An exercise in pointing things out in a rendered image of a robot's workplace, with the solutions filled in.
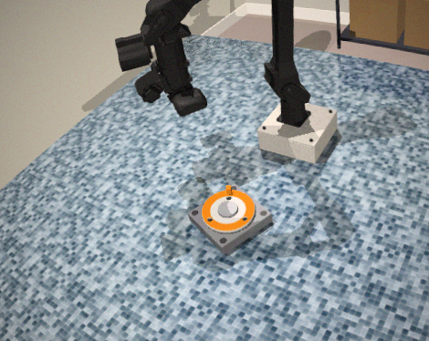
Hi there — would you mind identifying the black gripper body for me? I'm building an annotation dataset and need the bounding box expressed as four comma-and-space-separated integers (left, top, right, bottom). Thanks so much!
151, 55, 207, 117

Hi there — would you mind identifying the orange round plate with tab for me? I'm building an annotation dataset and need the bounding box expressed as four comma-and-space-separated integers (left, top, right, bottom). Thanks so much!
202, 185, 255, 233

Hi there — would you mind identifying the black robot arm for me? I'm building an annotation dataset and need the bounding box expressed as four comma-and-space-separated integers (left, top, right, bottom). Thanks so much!
115, 0, 311, 128

